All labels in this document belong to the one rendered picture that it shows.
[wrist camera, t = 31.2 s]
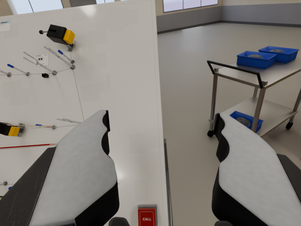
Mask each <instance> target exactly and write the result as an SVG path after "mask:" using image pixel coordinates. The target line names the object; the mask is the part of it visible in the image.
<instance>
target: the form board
mask: <svg viewBox="0 0 301 226"><path fill-rule="evenodd" d="M10 19H11V31H5V32H0V70H2V71H4V72H6V73H9V72H10V73H11V74H12V75H11V76H10V77H8V76H7V75H6V74H4V73H2V72H0V122H6V123H9V124H12V125H19V123H22V124H25V125H26V126H25V128H24V131H23V133H22V136H21V137H18V136H5V135H2V134H0V148H2V147H14V146H26V145H38V144H51V143H58V142H59V141H60V140H61V139H62V138H63V137H64V136H65V135H66V134H67V133H68V132H70V131H71V130H72V129H73V128H74V127H76V126H77V125H78V124H77V123H71V122H65V121H60V120H57V118H58V119H63V118H65V119H69V120H74V121H77V122H83V121H84V120H86V119H87V118H89V117H90V116H92V115H93V114H94V113H96V112H97V111H99V110H101V109H104V110H108V114H109V123H110V132H108V141H109V150H110V152H109V156H110V157H111V158H112V159H113V161H114V163H115V169H116V174H117V182H118V183H119V186H118V192H119V202H120V206H119V209H118V211H117V213H116V214H115V215H114V216H113V217H124V218H126V219H127V221H128V223H129V225H130V226H138V206H139V205H142V204H156V205H157V217H158V226H169V221H168V200H167V185H166V170H165V155H164V140H163V119H162V104H161V89H160V74H159V52H158V37H157V22H156V7H155V0H124V1H116V2H109V3H102V4H92V5H85V6H78V7H71V8H64V9H55V10H47V11H40V12H33V13H24V14H16V15H9V16H2V17H0V21H3V20H10ZM51 24H52V25H57V26H62V27H66V28H67V30H71V31H72V32H73V33H74V34H75V37H74V40H75V44H74V47H73V50H72V52H68V51H66V48H67V47H66V46H65V45H64V44H61V43H55V42H53V41H52V40H51V39H50V38H48V37H47V36H46V35H47V33H43V34H40V33H39V31H40V30H42V31H48V29H49V27H50V25H51ZM44 46H45V47H47V48H48V49H49V48H50V49H52V50H53V51H54V52H56V53H57V54H58V55H60V57H62V58H63V59H64V60H65V61H67V62H68V63H69V64H70V65H75V69H73V70H72V69H71V68H70V66H69V65H68V64H66V63H65V62H64V61H62V60H61V59H60V58H58V57H57V56H55V55H54V54H52V53H51V52H50V51H48V50H47V49H46V48H44ZM58 50H61V51H62V52H63V54H65V55H66V56H67V57H68V58H69V59H71V60H74V61H75V63H74V64H71V61H70V60H68V59H67V58H66V57H65V56H63V55H61V54H60V53H59V52H58ZM23 52H26V53H27V54H29V55H30V56H32V57H33V58H35V59H37V54H43V53H49V65H48V66H45V67H47V68H49V69H50V70H52V71H54V70H55V71H56V72H57V74H56V75H52V72H50V71H49V70H47V69H45V68H43V67H41V66H39V67H36V65H35V64H36V60H35V59H33V58H31V57H30V56H28V55H26V54H25V53H23ZM23 57H25V58H27V59H28V60H30V61H32V62H34V63H35V64H33V63H31V62H29V61H28V60H26V59H24V58H23ZM7 64H10V65H13V66H14V67H16V68H18V69H20V70H22V71H24V72H26V73H27V72H29V73H30V75H29V76H26V74H25V73H23V72H21V71H19V70H16V69H14V68H11V67H9V66H7ZM42 73H43V74H44V73H46V74H48V75H49V77H48V78H43V77H42ZM36 124H40V125H44V126H53V125H55V126H56V129H54V130H53V129H52V128H49V127H36V126H35V125H36ZM55 146H56V144H54V145H45V146H32V147H20V148H3V149H0V184H2V183H4V182H5V181H7V182H8V184H7V185H6V186H4V185H1V186H0V196H4V195H5V194H6V193H7V191H8V190H9V187H12V186H13V185H14V184H15V183H16V182H17V181H18V180H19V178H20V177H21V176H22V175H23V174H24V173H25V172H26V171H27V170H28V169H29V168H30V167H31V166H32V165H33V163H34V162H35V161H36V160H37V159H38V158H39V157H40V156H41V155H42V154H43V152H44V151H45V150H46V149H47V148H52V147H55ZM113 217H112V218H113ZM110 220H111V219H110ZM110 220H109V221H110ZM109 221H108V222H107V223H106V224H105V225H104V226H108V224H109Z"/></svg>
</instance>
